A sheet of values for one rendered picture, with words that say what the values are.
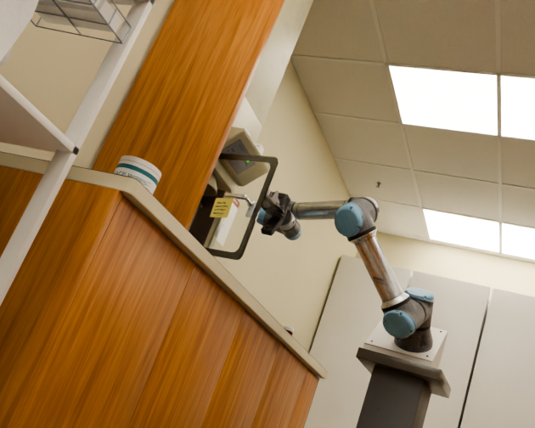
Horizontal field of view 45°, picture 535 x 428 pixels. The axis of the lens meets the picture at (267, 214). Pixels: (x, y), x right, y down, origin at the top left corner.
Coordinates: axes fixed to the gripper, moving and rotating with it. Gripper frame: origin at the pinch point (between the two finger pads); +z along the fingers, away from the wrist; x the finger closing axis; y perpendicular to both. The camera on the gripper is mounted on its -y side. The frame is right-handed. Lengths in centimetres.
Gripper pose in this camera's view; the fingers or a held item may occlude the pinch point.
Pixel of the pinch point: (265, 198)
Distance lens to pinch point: 238.2
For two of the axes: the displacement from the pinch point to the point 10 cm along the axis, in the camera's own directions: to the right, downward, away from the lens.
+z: -3.1, -4.4, -8.4
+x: 8.9, 1.8, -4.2
